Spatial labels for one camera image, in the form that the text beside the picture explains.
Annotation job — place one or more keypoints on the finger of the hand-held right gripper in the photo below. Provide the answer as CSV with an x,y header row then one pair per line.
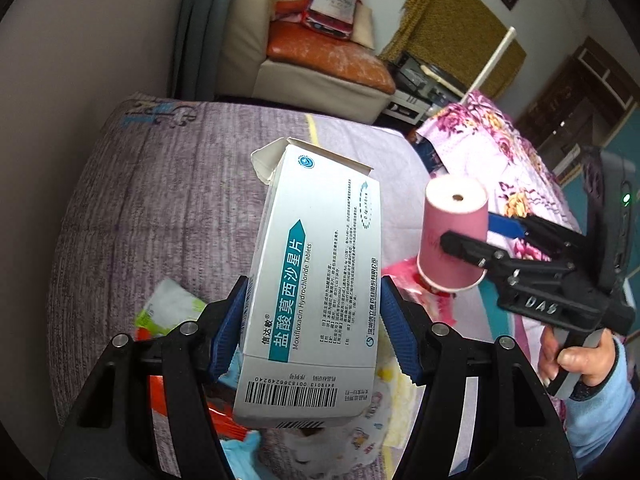
x,y
470,250
505,225

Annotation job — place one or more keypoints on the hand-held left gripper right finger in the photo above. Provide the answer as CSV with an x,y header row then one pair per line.
x,y
397,330

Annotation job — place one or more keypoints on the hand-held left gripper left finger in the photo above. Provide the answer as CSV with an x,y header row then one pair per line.
x,y
232,320

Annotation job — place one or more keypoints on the pink paper cup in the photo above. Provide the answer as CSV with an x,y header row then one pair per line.
x,y
450,230

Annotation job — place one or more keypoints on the pink wrapper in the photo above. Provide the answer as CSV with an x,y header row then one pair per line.
x,y
405,280

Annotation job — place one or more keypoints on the white teal medicine box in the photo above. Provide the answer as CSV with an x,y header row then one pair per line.
x,y
310,285

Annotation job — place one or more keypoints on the orange foil wrapper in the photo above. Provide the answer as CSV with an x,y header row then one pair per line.
x,y
225,420

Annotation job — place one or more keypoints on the person's right hand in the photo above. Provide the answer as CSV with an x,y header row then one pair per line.
x,y
580,365

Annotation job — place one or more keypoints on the green white packet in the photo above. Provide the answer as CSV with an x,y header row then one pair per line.
x,y
170,305

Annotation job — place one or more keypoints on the teal wardrobe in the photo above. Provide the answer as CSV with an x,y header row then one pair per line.
x,y
577,210

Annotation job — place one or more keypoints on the pink floral bedsheet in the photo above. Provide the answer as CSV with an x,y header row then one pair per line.
x,y
500,150

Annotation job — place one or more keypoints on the white cartoon printed packet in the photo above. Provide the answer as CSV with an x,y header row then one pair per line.
x,y
370,425

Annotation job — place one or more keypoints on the dark wooden cabinet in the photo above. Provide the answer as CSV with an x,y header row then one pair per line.
x,y
575,105

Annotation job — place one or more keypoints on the light blue packet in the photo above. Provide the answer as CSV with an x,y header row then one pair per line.
x,y
240,460

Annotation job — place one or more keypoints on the black stereo appliance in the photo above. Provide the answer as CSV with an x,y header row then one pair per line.
x,y
420,90

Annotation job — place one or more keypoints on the white pole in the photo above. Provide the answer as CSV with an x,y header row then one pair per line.
x,y
492,60

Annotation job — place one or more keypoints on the leopard print cloth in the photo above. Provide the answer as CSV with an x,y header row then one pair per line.
x,y
450,25

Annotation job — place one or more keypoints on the cream armchair with orange cushion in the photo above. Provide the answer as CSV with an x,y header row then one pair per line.
x,y
320,60

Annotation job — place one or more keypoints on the white cushion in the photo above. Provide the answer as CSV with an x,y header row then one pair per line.
x,y
365,25

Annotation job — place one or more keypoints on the red gift bag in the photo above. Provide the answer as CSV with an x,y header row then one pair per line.
x,y
332,0

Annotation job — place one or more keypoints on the grey-green curtain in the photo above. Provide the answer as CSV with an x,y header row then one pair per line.
x,y
200,25

